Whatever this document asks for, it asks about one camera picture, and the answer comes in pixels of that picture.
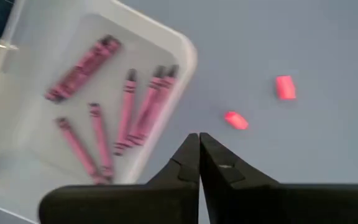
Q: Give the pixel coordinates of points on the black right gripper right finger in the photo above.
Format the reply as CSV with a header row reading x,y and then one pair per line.
x,y
259,202

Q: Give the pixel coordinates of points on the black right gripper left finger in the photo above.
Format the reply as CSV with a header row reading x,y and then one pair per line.
x,y
154,202

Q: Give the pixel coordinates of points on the purple crayon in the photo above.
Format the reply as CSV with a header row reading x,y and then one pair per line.
x,y
160,105
76,146
126,112
101,51
148,105
101,143
73,81

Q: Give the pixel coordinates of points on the pink eraser cap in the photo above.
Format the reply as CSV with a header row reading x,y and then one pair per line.
x,y
236,120
286,87

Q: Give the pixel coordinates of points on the clear plastic bin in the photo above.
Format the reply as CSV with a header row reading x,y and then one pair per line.
x,y
166,40

